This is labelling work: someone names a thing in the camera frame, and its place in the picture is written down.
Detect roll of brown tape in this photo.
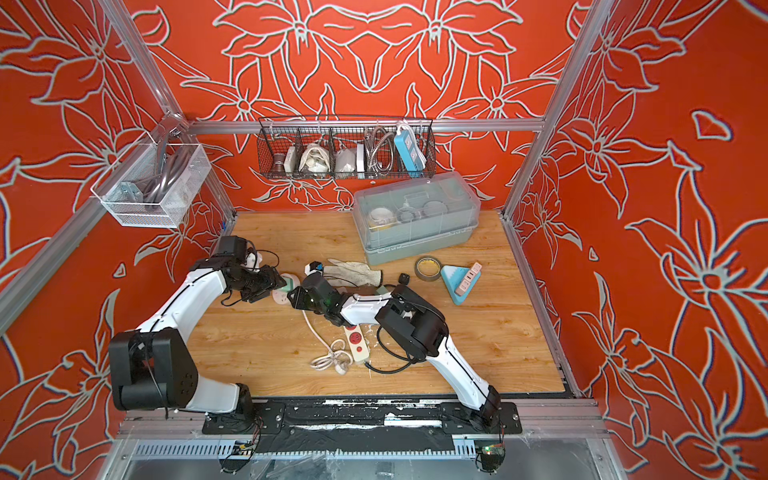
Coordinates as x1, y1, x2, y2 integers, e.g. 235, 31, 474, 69
414, 256, 443, 282

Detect white cable of round hub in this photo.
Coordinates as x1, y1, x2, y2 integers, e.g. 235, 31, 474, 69
301, 308, 354, 374

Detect white work glove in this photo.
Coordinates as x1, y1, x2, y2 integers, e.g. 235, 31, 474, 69
324, 259, 383, 288

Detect clear plastic wall bin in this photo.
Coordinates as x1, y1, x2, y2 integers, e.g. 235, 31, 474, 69
91, 133, 211, 229

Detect grey cables in basket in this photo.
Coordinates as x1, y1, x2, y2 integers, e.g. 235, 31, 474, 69
365, 125, 396, 176

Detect round pink socket hub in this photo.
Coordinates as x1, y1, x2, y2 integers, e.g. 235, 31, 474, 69
271, 273, 300, 305

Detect translucent grey storage box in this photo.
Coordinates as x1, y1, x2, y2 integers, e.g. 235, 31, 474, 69
353, 172, 481, 265

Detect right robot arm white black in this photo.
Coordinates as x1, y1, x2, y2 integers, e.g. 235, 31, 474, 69
288, 271, 501, 429

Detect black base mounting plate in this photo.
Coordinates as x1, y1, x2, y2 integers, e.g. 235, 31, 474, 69
202, 397, 523, 436

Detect white power strip red sockets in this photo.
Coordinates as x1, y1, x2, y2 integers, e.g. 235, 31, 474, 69
344, 325, 370, 364

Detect black wire wall basket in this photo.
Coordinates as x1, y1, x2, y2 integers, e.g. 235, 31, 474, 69
257, 115, 436, 180

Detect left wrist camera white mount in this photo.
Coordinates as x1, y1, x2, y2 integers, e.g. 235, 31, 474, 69
243, 252, 262, 270

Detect black power cable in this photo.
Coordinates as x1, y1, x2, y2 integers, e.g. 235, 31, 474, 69
363, 272, 421, 376

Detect blue triangular power strip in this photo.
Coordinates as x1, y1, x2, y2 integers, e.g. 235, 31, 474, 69
440, 262, 482, 306

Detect blue power strip in basket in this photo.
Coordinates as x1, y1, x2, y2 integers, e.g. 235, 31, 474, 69
394, 121, 427, 178

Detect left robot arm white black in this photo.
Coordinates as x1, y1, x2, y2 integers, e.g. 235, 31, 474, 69
108, 236, 286, 417

